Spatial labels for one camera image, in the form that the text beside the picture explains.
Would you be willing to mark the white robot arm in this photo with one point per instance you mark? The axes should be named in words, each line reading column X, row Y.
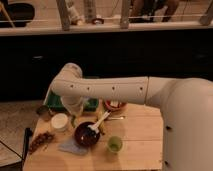
column 186, row 105

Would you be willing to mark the green plastic tray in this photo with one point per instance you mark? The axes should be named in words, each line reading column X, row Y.
column 53, row 101

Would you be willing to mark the black chair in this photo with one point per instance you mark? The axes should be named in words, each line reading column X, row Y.
column 20, row 13

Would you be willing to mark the yellow banana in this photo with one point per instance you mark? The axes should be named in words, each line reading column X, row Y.
column 99, row 112

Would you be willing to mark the wooden block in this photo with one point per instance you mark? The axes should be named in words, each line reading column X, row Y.
column 114, row 103

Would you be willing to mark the dried red chili bunch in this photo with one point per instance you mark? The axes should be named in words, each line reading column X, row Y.
column 40, row 140

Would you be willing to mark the metal spoon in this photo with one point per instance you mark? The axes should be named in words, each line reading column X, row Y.
column 115, row 118

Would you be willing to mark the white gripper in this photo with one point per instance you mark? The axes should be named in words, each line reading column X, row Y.
column 75, row 109

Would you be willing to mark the grey cloth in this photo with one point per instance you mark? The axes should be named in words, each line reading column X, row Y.
column 70, row 145

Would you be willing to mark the green plastic cup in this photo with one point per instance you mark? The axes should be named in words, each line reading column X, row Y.
column 114, row 144

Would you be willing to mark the white paper cup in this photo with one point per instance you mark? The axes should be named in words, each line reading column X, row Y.
column 59, row 122

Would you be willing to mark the white plastic spoon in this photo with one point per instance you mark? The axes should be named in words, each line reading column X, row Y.
column 94, row 127

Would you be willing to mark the dark red bowl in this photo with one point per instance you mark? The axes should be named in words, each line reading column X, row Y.
column 84, row 136

